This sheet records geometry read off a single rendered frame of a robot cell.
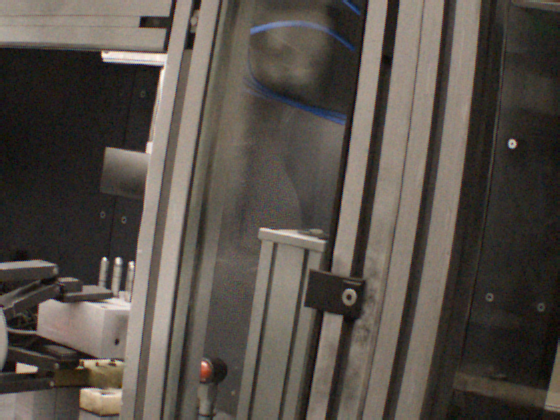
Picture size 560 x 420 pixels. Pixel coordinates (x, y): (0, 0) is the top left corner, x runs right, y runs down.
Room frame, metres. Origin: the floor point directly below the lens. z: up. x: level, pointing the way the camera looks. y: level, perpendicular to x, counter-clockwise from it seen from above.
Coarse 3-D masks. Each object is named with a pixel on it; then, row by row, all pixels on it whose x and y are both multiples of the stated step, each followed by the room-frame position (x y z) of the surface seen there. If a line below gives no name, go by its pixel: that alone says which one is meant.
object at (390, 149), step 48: (384, 0) 0.80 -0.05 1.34; (48, 48) 1.05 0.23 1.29; (96, 48) 0.99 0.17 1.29; (384, 48) 0.80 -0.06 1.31; (384, 96) 0.80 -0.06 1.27; (384, 144) 0.79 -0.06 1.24; (384, 192) 0.79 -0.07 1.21; (336, 240) 0.80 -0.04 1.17; (384, 240) 0.78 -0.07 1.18; (0, 288) 1.61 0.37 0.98; (384, 288) 0.78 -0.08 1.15; (336, 336) 0.80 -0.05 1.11; (336, 384) 0.80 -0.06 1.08
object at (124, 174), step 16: (160, 80) 1.18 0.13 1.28; (112, 160) 1.18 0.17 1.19; (128, 160) 1.17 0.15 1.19; (144, 160) 1.16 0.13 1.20; (112, 176) 1.18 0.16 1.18; (128, 176) 1.17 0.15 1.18; (144, 176) 1.15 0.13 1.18; (112, 192) 1.18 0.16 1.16; (128, 192) 1.16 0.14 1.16; (144, 192) 1.15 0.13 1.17
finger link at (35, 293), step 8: (40, 280) 1.09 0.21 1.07; (24, 288) 1.07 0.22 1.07; (32, 288) 1.07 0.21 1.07; (40, 288) 1.07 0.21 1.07; (48, 288) 1.07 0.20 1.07; (56, 288) 1.08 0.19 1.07; (64, 288) 1.08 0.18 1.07; (0, 296) 1.05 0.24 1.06; (8, 296) 1.05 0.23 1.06; (16, 296) 1.05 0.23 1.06; (24, 296) 1.05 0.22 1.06; (32, 296) 1.06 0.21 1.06; (40, 296) 1.06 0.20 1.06; (48, 296) 1.07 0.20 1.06; (56, 296) 1.08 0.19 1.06; (64, 296) 1.08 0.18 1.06; (0, 304) 1.03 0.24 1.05; (8, 304) 1.03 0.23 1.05; (16, 304) 1.04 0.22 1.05; (24, 304) 1.05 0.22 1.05; (32, 304) 1.06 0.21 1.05; (8, 312) 1.02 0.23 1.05; (16, 312) 1.04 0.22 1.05; (8, 320) 1.02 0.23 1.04
